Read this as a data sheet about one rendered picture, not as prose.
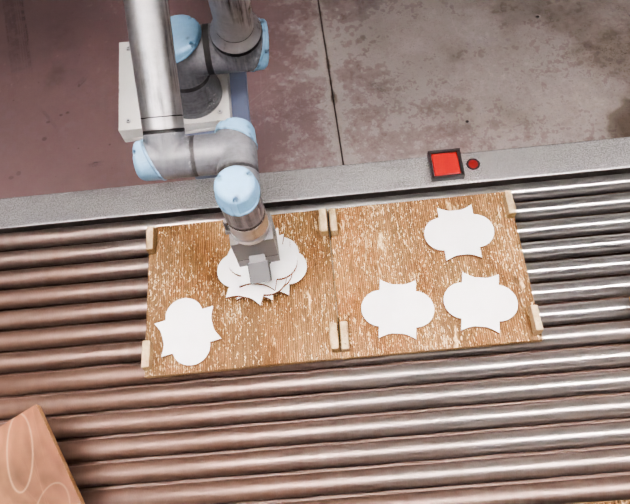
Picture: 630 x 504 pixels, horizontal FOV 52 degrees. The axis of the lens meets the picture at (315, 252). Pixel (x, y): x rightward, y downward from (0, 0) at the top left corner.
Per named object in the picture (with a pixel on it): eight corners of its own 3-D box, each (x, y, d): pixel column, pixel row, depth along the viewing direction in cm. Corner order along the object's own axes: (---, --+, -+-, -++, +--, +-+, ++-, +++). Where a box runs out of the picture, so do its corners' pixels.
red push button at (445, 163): (430, 157, 153) (431, 154, 152) (456, 154, 153) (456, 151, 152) (434, 178, 151) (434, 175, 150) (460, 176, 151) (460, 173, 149)
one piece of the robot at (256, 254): (225, 262, 117) (241, 294, 132) (274, 254, 117) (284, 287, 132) (220, 205, 122) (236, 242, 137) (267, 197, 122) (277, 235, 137)
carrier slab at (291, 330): (151, 230, 150) (149, 227, 149) (327, 212, 149) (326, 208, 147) (146, 378, 135) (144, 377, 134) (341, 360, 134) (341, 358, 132)
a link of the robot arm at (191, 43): (160, 52, 160) (147, 12, 147) (215, 47, 160) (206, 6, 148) (161, 92, 155) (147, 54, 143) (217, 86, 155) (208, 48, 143)
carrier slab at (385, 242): (328, 212, 149) (327, 209, 147) (507, 194, 147) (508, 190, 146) (342, 360, 134) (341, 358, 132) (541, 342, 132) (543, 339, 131)
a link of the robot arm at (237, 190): (255, 156, 111) (258, 199, 107) (264, 189, 121) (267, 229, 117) (209, 162, 111) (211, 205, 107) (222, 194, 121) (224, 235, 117)
